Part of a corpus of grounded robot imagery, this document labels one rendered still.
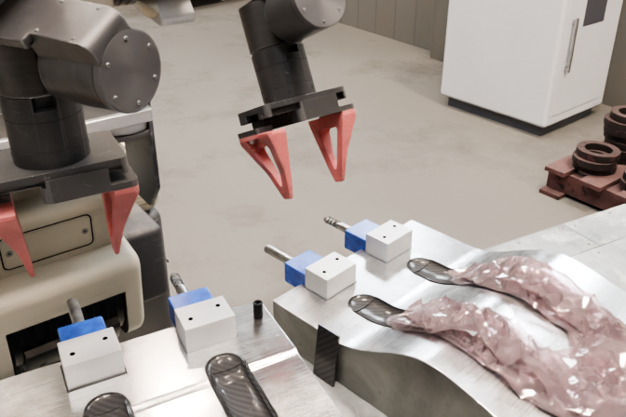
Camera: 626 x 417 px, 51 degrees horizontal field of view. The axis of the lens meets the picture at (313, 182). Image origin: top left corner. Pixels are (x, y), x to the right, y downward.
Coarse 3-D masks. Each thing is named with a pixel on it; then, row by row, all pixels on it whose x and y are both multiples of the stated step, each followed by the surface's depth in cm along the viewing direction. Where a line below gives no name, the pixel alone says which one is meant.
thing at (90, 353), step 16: (80, 320) 66; (96, 320) 65; (64, 336) 63; (80, 336) 61; (96, 336) 61; (112, 336) 61; (64, 352) 59; (80, 352) 59; (96, 352) 59; (112, 352) 59; (64, 368) 57; (80, 368) 58; (96, 368) 59; (112, 368) 59; (80, 384) 58
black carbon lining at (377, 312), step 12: (408, 264) 82; (420, 264) 83; (432, 264) 83; (432, 276) 81; (444, 276) 80; (360, 300) 76; (372, 300) 76; (360, 312) 74; (372, 312) 75; (384, 312) 74; (396, 312) 74; (384, 324) 72
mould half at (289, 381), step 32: (256, 320) 67; (128, 352) 63; (160, 352) 63; (192, 352) 63; (224, 352) 63; (256, 352) 63; (288, 352) 63; (0, 384) 59; (32, 384) 59; (64, 384) 59; (96, 384) 59; (128, 384) 59; (160, 384) 59; (192, 384) 59; (288, 384) 59; (0, 416) 56; (32, 416) 56; (64, 416) 56; (160, 416) 56; (192, 416) 56; (224, 416) 56; (288, 416) 56; (320, 416) 56
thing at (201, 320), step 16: (176, 288) 71; (176, 304) 67; (192, 304) 65; (208, 304) 65; (224, 304) 65; (176, 320) 64; (192, 320) 63; (208, 320) 63; (224, 320) 63; (192, 336) 62; (208, 336) 63; (224, 336) 64
